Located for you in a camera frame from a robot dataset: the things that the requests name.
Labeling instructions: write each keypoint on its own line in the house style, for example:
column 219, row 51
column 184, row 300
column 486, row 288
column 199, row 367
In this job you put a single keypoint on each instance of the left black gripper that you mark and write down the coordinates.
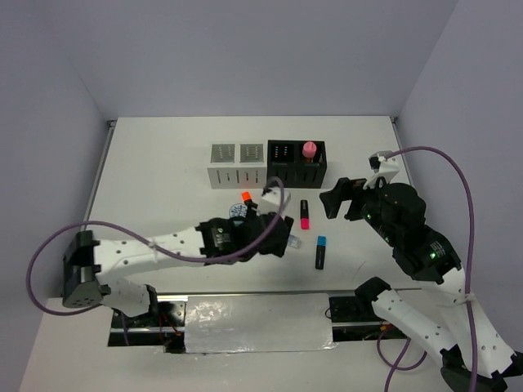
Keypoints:
column 277, row 246

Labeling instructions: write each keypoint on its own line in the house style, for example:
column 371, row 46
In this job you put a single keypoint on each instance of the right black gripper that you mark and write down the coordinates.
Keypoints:
column 345, row 188

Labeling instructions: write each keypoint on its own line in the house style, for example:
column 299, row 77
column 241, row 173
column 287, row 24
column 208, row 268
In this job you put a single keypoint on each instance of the clear blue-capped glue pen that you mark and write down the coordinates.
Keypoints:
column 294, row 242

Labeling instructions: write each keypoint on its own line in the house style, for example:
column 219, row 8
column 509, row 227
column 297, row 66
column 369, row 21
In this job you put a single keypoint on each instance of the blue patterned tape roll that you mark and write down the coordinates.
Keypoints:
column 238, row 213

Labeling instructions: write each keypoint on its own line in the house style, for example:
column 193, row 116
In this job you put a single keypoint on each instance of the pink highlighter marker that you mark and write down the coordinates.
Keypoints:
column 304, row 215

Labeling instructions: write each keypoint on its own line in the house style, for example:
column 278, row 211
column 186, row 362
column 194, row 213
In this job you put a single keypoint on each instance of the orange highlighter marker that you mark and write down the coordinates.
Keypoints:
column 247, row 199

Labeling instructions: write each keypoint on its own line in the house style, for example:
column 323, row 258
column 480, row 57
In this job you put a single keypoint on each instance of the blue highlighter marker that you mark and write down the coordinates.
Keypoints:
column 320, row 252

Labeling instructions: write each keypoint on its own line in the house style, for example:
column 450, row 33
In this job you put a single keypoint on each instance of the pink glue stick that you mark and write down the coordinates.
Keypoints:
column 309, row 150

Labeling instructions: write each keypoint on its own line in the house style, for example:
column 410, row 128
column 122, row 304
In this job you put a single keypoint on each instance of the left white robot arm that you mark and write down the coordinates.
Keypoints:
column 96, row 272

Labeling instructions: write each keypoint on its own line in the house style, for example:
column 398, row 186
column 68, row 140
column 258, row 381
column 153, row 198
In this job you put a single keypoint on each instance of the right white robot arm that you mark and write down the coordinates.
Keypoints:
column 471, row 354

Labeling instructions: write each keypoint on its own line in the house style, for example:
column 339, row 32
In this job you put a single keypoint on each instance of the black slotted container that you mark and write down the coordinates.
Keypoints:
column 285, row 159

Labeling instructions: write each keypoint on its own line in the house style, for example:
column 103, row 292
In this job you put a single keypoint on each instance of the white slotted container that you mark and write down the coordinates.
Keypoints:
column 237, row 166

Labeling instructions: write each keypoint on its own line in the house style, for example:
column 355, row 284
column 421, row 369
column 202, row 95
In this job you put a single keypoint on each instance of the silver foil covered plate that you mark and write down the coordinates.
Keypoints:
column 257, row 324

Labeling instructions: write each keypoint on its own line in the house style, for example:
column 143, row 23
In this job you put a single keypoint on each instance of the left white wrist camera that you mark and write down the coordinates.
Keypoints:
column 273, row 200

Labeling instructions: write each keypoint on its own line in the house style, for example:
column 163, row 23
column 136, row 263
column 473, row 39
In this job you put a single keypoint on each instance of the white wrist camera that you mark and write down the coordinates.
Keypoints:
column 273, row 200
column 384, row 170

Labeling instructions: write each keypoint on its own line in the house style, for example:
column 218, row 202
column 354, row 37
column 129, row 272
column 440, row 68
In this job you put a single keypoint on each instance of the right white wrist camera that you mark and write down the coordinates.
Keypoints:
column 384, row 170

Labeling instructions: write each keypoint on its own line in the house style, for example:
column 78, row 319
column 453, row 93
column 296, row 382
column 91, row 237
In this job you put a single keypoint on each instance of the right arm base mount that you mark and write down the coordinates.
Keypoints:
column 353, row 321

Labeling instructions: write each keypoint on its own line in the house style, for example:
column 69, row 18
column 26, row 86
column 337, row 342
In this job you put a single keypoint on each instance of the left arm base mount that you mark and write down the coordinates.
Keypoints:
column 164, row 330

